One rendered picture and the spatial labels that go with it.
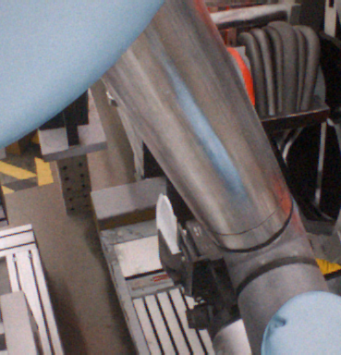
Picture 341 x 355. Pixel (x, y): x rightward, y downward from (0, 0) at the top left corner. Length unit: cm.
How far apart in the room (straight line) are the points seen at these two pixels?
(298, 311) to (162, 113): 16
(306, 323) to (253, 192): 10
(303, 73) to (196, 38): 30
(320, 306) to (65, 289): 128
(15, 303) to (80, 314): 89
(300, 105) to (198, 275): 21
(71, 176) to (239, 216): 131
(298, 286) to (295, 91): 24
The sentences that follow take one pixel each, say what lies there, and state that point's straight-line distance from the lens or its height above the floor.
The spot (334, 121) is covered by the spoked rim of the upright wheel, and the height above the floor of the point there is 79.
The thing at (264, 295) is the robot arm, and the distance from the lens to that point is 40.
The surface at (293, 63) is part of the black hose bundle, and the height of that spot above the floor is 102.
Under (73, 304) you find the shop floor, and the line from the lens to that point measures 156.
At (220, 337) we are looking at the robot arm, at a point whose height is 87.
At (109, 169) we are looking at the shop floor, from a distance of 191.
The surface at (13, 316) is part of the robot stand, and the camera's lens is 65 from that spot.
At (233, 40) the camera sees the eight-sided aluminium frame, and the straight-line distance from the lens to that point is 105.
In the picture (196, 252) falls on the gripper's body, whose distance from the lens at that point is 53.
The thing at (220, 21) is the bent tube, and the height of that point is 101.
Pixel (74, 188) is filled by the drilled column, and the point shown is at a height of 12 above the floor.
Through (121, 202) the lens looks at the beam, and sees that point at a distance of 162.
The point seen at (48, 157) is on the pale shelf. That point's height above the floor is 44.
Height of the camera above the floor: 131
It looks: 45 degrees down
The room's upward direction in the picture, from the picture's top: straight up
